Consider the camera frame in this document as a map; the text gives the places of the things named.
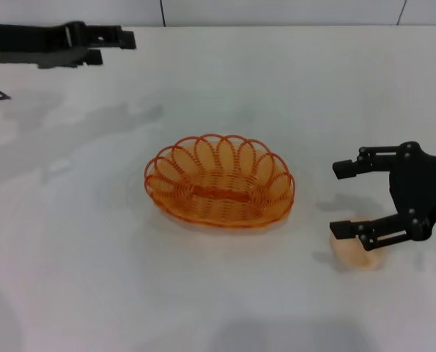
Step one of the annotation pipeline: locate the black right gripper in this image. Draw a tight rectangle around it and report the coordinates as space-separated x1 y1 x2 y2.
329 141 436 252

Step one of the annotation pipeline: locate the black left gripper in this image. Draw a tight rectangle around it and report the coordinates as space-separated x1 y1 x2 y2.
0 21 137 70

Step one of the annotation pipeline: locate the round beige bread bun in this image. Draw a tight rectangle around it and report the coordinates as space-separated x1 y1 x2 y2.
329 218 383 271

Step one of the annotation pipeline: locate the orange woven plastic basket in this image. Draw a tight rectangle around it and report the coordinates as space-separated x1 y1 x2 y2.
143 133 297 231

